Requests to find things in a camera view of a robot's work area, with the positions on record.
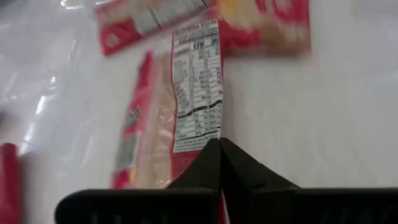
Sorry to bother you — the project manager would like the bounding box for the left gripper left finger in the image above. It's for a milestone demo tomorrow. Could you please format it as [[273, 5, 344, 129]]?
[[54, 138, 221, 224]]

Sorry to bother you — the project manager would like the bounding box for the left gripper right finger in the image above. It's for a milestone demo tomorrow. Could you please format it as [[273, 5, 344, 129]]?
[[220, 138, 398, 224]]

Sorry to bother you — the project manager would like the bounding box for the red Orville popcorn bag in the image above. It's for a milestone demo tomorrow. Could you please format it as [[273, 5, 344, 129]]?
[[110, 18, 225, 191], [0, 142, 22, 224], [217, 0, 312, 59], [94, 0, 220, 57]]

